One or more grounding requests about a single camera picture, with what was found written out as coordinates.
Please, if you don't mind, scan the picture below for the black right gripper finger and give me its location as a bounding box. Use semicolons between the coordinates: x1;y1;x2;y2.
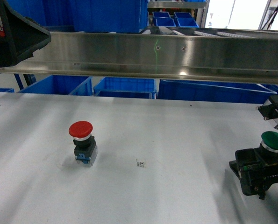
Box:
229;147;278;200
257;95;278;129

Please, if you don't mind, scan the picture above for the green mushroom push button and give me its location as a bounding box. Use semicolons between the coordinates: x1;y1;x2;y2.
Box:
261;131;278;154

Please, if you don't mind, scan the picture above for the red mushroom push button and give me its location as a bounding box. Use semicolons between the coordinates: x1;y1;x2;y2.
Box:
69;121;98;167

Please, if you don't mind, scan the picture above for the stainless steel shelf beam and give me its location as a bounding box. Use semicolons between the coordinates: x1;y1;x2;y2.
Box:
1;27;278;84

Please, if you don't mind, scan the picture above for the large blue bin upper shelf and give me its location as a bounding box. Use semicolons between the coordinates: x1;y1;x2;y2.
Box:
8;0;148;33

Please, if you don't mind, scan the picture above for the blue bin under beam right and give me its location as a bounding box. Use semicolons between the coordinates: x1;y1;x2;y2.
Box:
157;79;277;104

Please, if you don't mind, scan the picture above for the blue bin under beam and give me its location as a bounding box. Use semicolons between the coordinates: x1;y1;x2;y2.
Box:
19;75;93;96
93;77;157;99
157;79;277;104

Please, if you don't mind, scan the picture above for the small QR code sticker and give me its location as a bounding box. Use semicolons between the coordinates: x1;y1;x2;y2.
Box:
136;159;146;168

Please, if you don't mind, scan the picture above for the small blue bin background right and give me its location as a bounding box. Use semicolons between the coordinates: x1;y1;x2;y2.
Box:
174;12;199;28

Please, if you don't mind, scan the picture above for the small blue bin background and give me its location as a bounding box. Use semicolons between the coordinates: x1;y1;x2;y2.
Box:
174;12;199;28
152;12;176;27

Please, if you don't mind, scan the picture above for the small blue bin background left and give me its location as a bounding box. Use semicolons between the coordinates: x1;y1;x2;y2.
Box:
152;12;176;27

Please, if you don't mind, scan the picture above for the blue bin under beam middle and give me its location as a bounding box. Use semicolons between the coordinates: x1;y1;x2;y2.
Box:
93;77;157;99

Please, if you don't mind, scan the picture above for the blue bin under beam left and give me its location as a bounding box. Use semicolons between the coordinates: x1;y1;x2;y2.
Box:
19;75;93;96

